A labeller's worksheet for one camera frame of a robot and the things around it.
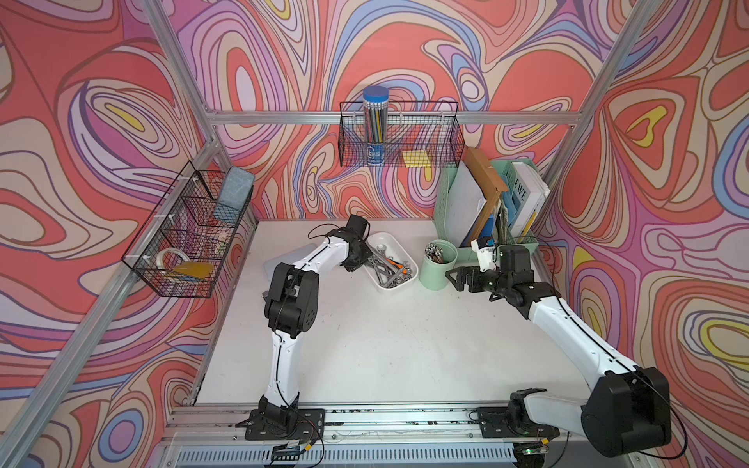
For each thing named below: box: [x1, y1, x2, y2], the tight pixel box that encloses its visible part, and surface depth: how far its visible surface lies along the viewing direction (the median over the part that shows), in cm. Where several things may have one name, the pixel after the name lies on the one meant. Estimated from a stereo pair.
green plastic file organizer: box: [433, 157, 551, 263], surface depth 98 cm
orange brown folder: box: [464, 145, 510, 247], surface depth 92 cm
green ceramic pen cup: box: [419, 239, 459, 291], surface depth 91 cm
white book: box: [510, 160, 551, 243], surface depth 98 cm
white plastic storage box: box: [363, 232, 420, 295], surface depth 104 cm
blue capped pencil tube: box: [362, 85, 390, 166], surface depth 77 cm
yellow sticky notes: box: [401, 150, 432, 168], surface depth 92 cm
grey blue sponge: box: [218, 165, 256, 212], surface depth 83 cm
